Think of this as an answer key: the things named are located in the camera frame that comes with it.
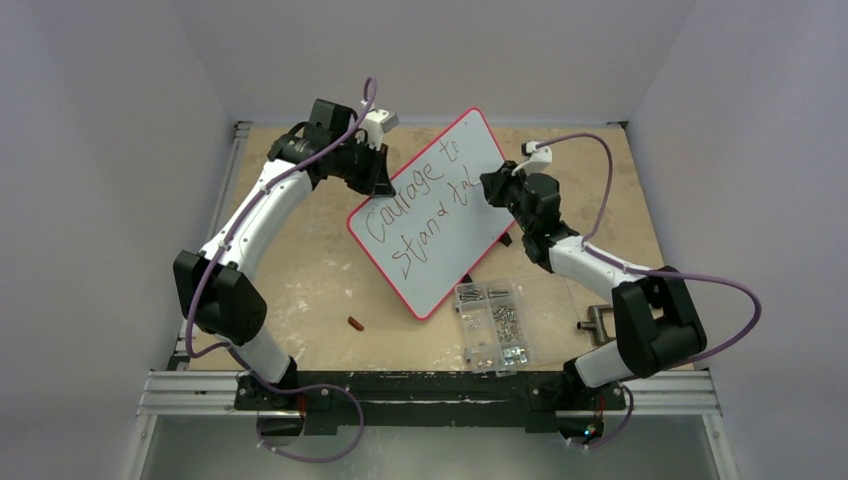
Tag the black metal bracket tool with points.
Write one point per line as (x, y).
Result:
(594, 324)

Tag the pink framed whiteboard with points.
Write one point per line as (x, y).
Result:
(438, 225)

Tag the brown marker cap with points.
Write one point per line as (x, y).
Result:
(354, 323)

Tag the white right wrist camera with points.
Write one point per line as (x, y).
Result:
(536, 158)

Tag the aluminium table frame rail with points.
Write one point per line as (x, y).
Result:
(182, 393)

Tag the clear screw organizer box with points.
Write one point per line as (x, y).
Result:
(495, 328)

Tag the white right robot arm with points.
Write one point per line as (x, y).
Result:
(657, 325)

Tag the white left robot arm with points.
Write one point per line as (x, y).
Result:
(222, 307)

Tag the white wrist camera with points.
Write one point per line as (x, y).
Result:
(536, 158)
(375, 125)

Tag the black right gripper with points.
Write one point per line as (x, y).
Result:
(502, 183)

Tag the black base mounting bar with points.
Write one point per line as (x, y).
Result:
(533, 401)

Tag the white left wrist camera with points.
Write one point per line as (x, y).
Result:
(375, 125)

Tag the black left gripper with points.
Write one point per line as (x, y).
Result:
(382, 185)

